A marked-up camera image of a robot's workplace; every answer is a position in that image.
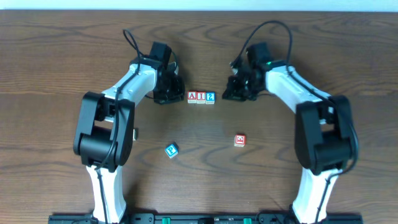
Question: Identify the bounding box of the blue number 2 block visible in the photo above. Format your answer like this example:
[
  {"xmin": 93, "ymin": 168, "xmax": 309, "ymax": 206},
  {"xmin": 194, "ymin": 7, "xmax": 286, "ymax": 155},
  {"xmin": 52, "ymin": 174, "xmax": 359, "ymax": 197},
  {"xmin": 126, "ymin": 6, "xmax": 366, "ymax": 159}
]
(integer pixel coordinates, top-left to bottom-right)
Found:
[{"xmin": 205, "ymin": 92, "xmax": 216, "ymax": 105}]

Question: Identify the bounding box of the butterfly wooden block green side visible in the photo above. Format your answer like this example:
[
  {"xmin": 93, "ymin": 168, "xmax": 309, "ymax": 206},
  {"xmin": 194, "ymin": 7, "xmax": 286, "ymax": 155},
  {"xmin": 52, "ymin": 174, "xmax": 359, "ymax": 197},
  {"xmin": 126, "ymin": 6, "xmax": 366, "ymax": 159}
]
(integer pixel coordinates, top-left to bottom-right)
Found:
[{"xmin": 132, "ymin": 128, "xmax": 137, "ymax": 141}]

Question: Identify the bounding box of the red letter I block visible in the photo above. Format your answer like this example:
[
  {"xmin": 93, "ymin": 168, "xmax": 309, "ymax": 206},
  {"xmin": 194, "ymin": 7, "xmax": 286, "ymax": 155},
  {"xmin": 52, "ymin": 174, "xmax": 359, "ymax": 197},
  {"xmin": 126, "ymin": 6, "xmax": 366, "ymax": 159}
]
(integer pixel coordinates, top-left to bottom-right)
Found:
[{"xmin": 197, "ymin": 91, "xmax": 206, "ymax": 104}]

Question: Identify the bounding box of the blue letter P block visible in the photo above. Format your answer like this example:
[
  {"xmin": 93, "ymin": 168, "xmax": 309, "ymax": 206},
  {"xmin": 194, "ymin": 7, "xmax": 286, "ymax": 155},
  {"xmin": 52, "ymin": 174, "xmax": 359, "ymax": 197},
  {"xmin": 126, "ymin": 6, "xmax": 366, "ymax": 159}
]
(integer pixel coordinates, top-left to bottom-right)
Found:
[{"xmin": 165, "ymin": 143, "xmax": 178, "ymax": 159}]

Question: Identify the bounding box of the red letter A block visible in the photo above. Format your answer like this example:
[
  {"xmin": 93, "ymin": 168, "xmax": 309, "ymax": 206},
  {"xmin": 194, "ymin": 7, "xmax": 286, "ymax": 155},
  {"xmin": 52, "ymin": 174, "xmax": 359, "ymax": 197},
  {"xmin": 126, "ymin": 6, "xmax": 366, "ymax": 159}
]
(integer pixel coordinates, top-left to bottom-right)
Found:
[{"xmin": 187, "ymin": 91, "xmax": 197, "ymax": 104}]

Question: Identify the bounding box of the black mounting rail base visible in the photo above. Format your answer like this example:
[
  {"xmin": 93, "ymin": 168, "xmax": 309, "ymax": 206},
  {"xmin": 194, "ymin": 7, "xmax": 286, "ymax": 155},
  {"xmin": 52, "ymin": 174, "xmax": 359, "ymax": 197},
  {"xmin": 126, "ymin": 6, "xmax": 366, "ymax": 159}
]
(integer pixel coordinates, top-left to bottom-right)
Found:
[{"xmin": 48, "ymin": 213, "xmax": 363, "ymax": 224}]

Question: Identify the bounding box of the red picture wooden block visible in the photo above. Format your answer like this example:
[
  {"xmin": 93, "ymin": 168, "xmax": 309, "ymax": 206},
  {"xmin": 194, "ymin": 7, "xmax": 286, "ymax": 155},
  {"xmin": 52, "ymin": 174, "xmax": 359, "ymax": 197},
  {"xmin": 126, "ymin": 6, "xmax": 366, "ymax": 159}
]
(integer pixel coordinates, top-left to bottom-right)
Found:
[{"xmin": 234, "ymin": 134, "xmax": 246, "ymax": 147}]

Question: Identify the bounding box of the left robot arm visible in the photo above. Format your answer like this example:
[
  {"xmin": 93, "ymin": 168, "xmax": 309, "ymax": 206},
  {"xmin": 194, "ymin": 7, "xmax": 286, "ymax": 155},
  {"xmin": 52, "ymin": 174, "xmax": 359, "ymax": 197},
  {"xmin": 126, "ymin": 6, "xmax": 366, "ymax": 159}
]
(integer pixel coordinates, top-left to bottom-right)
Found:
[{"xmin": 73, "ymin": 42, "xmax": 185, "ymax": 223}]

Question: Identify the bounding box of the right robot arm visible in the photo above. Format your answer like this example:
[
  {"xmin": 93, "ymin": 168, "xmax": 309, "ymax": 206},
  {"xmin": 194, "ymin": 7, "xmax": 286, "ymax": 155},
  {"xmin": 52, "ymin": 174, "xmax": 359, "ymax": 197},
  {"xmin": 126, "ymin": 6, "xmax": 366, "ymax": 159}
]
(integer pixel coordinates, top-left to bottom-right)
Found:
[{"xmin": 222, "ymin": 42, "xmax": 362, "ymax": 223}]

